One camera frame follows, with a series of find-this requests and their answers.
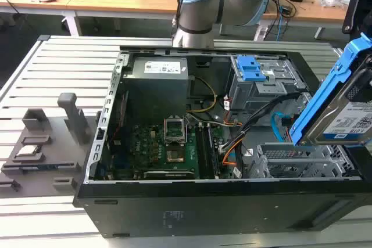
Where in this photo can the hard disk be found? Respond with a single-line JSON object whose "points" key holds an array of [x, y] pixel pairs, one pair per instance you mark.
{"points": [[334, 105]]}

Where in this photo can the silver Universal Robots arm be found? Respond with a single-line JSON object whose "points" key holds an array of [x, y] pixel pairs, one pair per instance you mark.
{"points": [[197, 7]]}

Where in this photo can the blue empty disk carrier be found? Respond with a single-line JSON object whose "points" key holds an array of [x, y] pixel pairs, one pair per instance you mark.
{"points": [[250, 69]]}

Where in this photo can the metal disk bay cage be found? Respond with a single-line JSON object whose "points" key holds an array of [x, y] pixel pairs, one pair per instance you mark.
{"points": [[261, 94]]}

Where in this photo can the grey power supply unit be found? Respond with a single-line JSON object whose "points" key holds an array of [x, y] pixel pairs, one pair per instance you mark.
{"points": [[157, 85]]}

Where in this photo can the CPU socket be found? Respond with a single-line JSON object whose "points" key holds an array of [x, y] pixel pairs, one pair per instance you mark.
{"points": [[175, 130]]}

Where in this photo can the green motherboard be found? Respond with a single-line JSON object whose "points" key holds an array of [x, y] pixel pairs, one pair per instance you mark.
{"points": [[151, 152]]}

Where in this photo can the black open PC case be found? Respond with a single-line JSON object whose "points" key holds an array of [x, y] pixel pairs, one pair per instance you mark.
{"points": [[203, 210]]}

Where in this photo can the grey parts rack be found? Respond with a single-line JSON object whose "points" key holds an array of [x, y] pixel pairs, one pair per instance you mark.
{"points": [[43, 149]]}

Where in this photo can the RAM stick on rack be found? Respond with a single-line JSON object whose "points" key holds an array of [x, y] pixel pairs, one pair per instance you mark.
{"points": [[37, 167]]}

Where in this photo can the silver CPU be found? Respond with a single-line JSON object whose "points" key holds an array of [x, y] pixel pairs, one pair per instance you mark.
{"points": [[28, 150]]}

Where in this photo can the metal expansion slot bracket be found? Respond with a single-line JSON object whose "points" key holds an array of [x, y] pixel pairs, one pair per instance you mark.
{"points": [[293, 162]]}

